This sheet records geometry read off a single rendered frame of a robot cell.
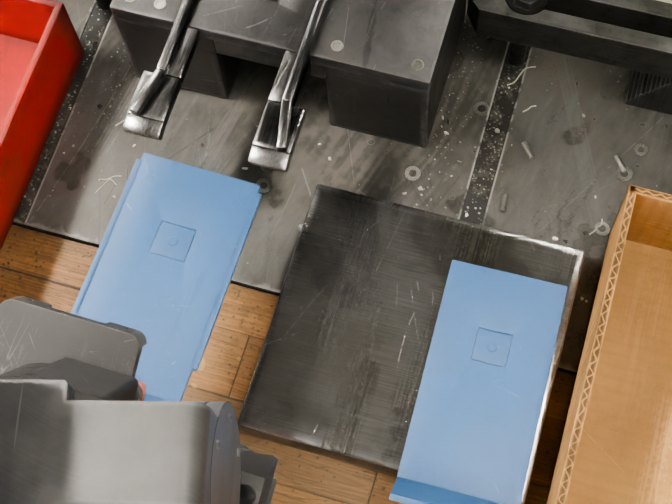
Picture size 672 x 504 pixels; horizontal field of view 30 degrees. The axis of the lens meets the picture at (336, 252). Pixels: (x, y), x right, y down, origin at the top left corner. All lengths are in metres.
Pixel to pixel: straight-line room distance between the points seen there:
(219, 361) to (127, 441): 0.34
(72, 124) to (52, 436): 0.43
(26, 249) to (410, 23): 0.28
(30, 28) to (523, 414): 0.41
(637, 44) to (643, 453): 0.24
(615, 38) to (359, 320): 0.23
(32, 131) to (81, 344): 0.29
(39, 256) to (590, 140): 0.36
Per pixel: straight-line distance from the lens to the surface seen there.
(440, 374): 0.73
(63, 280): 0.80
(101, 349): 0.56
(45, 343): 0.56
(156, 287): 0.69
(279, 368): 0.74
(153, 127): 0.74
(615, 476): 0.75
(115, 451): 0.43
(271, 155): 0.72
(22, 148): 0.81
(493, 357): 0.74
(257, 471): 0.50
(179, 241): 0.70
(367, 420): 0.73
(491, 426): 0.73
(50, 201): 0.83
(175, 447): 0.43
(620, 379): 0.76
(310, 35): 0.75
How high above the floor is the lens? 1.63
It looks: 68 degrees down
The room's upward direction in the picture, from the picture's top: 6 degrees counter-clockwise
